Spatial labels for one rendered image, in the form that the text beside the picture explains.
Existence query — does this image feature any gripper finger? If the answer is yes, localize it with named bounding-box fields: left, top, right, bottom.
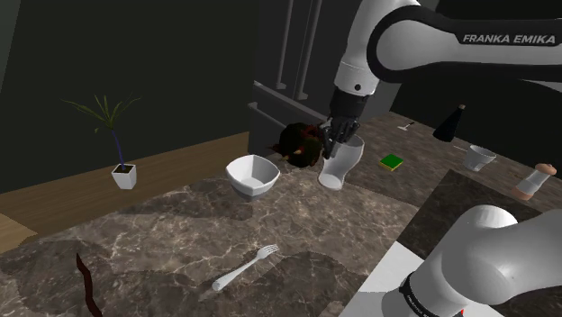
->
left=322, top=119, right=340, bottom=160
left=338, top=122, right=361, bottom=145

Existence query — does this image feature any tall white cup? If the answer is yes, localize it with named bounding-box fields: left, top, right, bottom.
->
left=317, top=133, right=366, bottom=191

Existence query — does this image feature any dark red black figure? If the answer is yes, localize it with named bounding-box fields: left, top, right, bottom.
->
left=271, top=122, right=329, bottom=169

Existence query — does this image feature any green yellow sponge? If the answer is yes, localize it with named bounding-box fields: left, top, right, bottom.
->
left=378, top=153, right=404, bottom=173

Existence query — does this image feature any white square bowl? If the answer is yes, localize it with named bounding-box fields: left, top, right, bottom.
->
left=225, top=154, right=282, bottom=201

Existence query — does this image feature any grey cabinet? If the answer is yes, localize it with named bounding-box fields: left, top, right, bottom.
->
left=247, top=0, right=398, bottom=156

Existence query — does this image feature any black bottle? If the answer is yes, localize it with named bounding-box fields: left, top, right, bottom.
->
left=431, top=104, right=467, bottom=143

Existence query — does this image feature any small white cup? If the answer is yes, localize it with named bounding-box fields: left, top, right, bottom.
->
left=462, top=144, right=498, bottom=173

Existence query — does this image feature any white fork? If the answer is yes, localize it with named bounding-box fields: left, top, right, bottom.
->
left=212, top=243, right=281, bottom=293

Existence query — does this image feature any white and tan pepper mill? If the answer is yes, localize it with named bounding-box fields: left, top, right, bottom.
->
left=511, top=163, right=558, bottom=202

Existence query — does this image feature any potted plant in white pot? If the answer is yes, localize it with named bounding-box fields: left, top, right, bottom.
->
left=61, top=94, right=142, bottom=191

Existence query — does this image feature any dark red wavy strip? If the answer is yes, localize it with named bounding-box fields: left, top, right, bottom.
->
left=75, top=252, right=104, bottom=317

